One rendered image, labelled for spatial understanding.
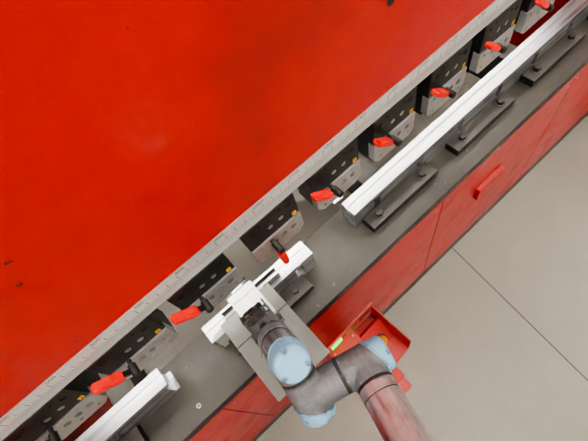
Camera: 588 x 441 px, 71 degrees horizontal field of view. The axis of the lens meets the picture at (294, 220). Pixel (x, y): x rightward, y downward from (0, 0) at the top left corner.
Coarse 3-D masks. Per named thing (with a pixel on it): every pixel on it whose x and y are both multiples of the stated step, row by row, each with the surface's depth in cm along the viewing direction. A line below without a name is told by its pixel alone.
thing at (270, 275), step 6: (270, 270) 120; (276, 270) 119; (264, 276) 120; (270, 276) 119; (276, 276) 120; (258, 282) 119; (264, 282) 118; (270, 282) 120; (228, 306) 117; (222, 312) 116; (228, 312) 117
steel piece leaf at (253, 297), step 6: (246, 294) 117; (252, 294) 117; (258, 294) 117; (240, 300) 117; (246, 300) 117; (252, 300) 116; (258, 300) 116; (264, 300) 116; (234, 306) 116; (240, 306) 116; (246, 306) 116; (252, 306) 115; (270, 306) 114; (240, 312) 115
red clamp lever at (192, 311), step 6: (204, 300) 91; (192, 306) 88; (198, 306) 89; (204, 306) 90; (210, 306) 90; (180, 312) 86; (186, 312) 86; (192, 312) 87; (198, 312) 88; (174, 318) 84; (180, 318) 85; (186, 318) 86; (174, 324) 85
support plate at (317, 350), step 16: (272, 288) 117; (272, 304) 115; (240, 320) 114; (288, 320) 112; (240, 336) 112; (304, 336) 109; (240, 352) 111; (256, 352) 110; (320, 352) 107; (256, 368) 108; (272, 384) 105
